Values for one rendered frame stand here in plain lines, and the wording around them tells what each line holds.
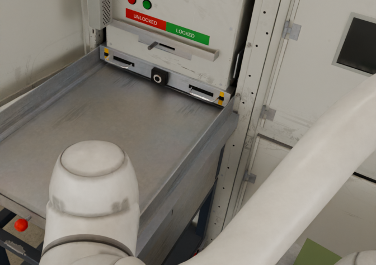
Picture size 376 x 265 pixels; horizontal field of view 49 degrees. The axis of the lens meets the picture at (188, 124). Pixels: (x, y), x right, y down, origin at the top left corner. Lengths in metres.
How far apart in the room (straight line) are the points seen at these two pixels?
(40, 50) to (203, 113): 0.61
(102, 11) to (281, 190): 1.13
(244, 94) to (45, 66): 0.72
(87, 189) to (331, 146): 0.25
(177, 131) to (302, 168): 0.98
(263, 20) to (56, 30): 0.73
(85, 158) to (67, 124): 0.92
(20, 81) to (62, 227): 1.12
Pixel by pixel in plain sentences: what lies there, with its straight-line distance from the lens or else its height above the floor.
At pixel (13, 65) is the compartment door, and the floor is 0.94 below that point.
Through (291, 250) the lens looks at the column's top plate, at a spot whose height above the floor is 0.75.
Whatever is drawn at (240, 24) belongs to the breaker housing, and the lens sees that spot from 1.33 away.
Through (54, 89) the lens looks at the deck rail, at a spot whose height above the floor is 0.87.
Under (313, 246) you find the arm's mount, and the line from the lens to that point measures 1.17.
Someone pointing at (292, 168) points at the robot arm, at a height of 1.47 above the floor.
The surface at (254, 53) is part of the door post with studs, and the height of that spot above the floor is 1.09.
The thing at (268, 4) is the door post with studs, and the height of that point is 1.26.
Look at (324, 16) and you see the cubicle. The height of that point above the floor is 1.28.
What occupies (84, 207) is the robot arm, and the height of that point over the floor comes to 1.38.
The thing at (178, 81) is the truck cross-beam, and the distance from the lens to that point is 1.49.
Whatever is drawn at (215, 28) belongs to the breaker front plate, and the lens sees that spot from 1.34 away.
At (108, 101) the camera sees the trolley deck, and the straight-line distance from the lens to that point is 1.46.
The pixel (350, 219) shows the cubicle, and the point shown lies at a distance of 1.59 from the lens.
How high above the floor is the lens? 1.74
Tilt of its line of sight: 40 degrees down
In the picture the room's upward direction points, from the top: 7 degrees clockwise
